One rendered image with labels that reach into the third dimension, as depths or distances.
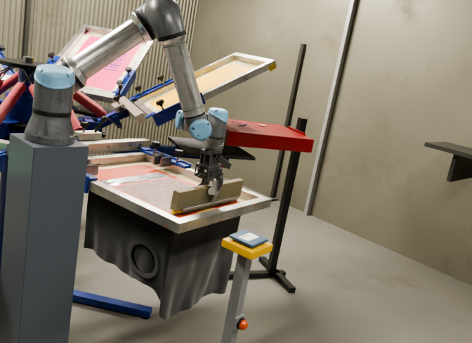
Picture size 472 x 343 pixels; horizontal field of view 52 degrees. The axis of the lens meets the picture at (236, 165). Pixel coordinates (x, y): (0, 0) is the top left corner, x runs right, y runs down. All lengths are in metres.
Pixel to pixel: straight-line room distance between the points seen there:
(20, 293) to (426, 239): 3.72
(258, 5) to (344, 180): 2.27
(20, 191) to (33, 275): 0.27
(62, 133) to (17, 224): 0.33
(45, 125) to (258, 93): 4.33
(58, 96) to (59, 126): 0.09
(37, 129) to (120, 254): 0.67
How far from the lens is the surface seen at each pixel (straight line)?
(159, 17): 1.61
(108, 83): 3.51
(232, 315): 1.80
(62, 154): 1.59
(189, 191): 1.80
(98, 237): 2.10
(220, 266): 2.15
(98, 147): 2.39
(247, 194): 2.12
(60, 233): 1.69
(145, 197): 1.97
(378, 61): 4.90
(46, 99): 1.58
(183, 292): 2.00
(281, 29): 5.62
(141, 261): 1.93
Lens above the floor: 1.58
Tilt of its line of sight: 13 degrees down
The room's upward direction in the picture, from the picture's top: 10 degrees clockwise
